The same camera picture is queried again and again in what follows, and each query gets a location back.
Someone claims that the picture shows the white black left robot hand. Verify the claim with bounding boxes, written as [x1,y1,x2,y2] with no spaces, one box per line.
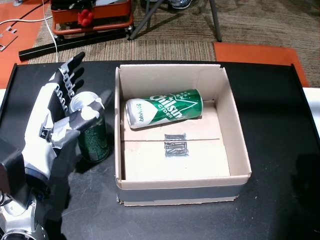
[23,51,106,181]

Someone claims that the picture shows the dark green drink can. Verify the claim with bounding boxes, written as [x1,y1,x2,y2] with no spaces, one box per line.
[69,91,110,163]

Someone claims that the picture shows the green white Chilsung cider can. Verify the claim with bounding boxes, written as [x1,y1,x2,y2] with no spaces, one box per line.
[124,88,205,130]

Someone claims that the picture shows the open cardboard box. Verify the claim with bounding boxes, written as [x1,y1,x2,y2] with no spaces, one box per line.
[114,63,253,207]

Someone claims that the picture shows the red rubber toy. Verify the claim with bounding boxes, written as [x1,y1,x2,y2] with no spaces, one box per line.
[77,9,95,27]

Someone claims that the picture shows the orange metal cart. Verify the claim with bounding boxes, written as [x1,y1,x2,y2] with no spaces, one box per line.
[50,0,135,36]

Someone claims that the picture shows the grey sneaker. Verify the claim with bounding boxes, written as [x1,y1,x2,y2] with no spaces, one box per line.
[169,0,194,10]

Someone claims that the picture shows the grey metal stand legs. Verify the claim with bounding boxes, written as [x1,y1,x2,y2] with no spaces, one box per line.
[128,0,223,43]

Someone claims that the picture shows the long white cable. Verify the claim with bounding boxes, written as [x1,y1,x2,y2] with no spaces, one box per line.
[41,0,60,63]

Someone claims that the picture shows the black floor rail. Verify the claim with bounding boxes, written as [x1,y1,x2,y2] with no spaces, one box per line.
[18,29,131,63]

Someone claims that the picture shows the grey flat bracket piece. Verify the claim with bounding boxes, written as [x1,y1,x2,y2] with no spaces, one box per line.
[0,26,19,52]

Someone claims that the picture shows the thin white cable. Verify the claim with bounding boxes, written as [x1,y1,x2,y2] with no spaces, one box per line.
[0,16,53,27]

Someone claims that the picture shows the thin black cable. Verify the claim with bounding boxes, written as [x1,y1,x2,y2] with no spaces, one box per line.
[14,0,51,21]

